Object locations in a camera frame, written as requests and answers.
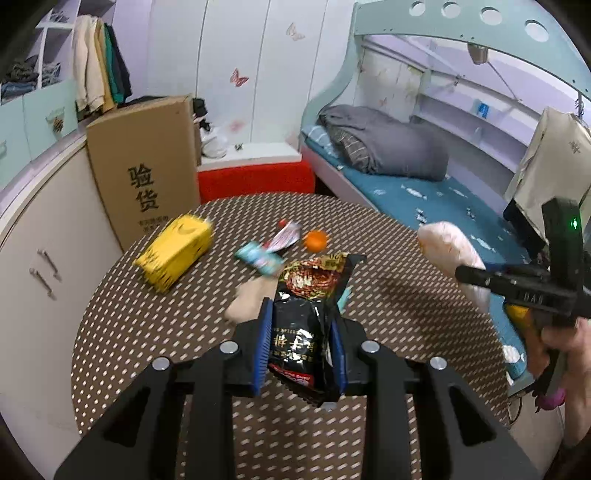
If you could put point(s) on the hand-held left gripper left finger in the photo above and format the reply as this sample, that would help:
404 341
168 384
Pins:
263 346

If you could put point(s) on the red snack wrapper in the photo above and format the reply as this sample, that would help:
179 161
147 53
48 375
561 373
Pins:
286 235

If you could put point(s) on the grey duvet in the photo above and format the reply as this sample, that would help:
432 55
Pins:
392 143

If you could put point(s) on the folded grey clothes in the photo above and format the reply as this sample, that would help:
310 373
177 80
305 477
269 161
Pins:
52 74

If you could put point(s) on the hanging cream garment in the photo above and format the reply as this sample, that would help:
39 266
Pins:
545 170

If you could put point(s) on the beige butterfly sticker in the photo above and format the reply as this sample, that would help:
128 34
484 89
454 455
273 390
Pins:
295 32

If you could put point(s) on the pink butterfly sticker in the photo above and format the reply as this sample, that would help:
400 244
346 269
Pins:
239 77

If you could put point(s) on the yellow carton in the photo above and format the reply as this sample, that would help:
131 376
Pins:
175 251

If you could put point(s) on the small hanging pouch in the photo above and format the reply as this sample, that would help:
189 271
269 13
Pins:
477 53

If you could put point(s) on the teal snack packet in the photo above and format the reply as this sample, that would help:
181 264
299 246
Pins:
258 258

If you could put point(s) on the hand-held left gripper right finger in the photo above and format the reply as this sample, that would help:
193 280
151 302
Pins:
338 360

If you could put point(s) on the small blue shelf item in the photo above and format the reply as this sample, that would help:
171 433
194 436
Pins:
482 110

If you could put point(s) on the hanging cream jacket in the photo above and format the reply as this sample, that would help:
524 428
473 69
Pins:
87 64

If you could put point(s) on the hanging black garment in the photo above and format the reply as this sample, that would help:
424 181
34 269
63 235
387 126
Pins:
123 69

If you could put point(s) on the hanging yellow garment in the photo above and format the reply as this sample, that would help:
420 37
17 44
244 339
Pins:
107 87

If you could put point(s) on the blue patterned bed sheet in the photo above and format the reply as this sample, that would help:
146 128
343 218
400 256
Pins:
406 198

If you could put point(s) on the white pink plastic bag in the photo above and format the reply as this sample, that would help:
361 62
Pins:
450 249

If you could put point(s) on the tall cardboard box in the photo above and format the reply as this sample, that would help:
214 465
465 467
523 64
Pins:
138 161

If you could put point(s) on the pine cone ornament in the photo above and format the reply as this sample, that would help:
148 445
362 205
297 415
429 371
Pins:
58 125

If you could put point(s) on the small orange fruit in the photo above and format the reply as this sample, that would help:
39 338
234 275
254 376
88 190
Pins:
316 241

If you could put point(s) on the black printed snack packet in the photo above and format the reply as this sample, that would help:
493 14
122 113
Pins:
300 332

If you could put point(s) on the folded dark clothes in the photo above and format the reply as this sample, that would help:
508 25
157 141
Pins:
18 81

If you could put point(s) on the red bench with white top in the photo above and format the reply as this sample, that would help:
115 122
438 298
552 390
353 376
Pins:
258 177

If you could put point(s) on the white stair cabinet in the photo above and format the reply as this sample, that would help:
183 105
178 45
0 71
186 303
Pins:
27 120

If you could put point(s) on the white low cabinet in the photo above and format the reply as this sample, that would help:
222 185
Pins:
55 221

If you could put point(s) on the black cloth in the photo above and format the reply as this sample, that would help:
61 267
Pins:
199 110

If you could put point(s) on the person's right hand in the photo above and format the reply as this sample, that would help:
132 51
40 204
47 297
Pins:
579 360

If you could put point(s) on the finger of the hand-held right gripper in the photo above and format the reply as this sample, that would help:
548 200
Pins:
485 280

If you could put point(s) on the white bed wall shelf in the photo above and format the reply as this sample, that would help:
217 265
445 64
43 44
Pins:
461 115

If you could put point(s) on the white wardrobe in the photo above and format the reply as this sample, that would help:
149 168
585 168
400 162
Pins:
231 46

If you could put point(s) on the brown polka dot tablecloth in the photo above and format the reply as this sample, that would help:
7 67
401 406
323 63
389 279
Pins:
392 300

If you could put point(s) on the hanging green garment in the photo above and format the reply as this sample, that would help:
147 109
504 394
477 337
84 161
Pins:
115 78

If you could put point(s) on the light green bunk bed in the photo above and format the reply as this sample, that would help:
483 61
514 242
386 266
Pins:
461 27

